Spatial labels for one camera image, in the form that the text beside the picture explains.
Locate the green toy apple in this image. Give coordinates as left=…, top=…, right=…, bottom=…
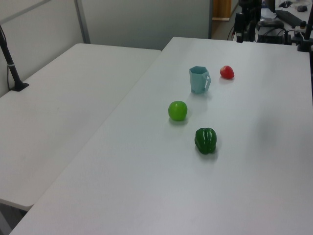
left=168, top=100, right=188, bottom=121

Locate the dark cable behind table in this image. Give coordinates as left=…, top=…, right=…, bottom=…
left=227, top=25, right=237, bottom=41

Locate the light blue hexagonal mug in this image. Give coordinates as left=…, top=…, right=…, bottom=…
left=189, top=65, right=212, bottom=95

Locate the black electronics box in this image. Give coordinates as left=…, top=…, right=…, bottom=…
left=257, top=29, right=287, bottom=45

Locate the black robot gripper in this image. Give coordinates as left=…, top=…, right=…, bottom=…
left=234, top=0, right=262, bottom=44

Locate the red toy strawberry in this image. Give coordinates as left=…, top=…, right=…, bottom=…
left=220, top=65, right=235, bottom=79

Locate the dark green toy bell pepper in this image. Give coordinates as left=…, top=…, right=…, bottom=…
left=194, top=127, right=218, bottom=155

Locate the grey partition frame post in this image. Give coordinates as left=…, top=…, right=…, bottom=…
left=74, top=0, right=91, bottom=45

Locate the black computer keyboard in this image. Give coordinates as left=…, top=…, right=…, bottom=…
left=275, top=9, right=303, bottom=28

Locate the black camera stand pole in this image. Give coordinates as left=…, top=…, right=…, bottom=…
left=0, top=24, right=29, bottom=92

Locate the orange wooden cabinet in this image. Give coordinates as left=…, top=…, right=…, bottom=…
left=212, top=0, right=232, bottom=22

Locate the black clamp stand with pole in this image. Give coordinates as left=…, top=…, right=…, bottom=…
left=296, top=0, right=313, bottom=52

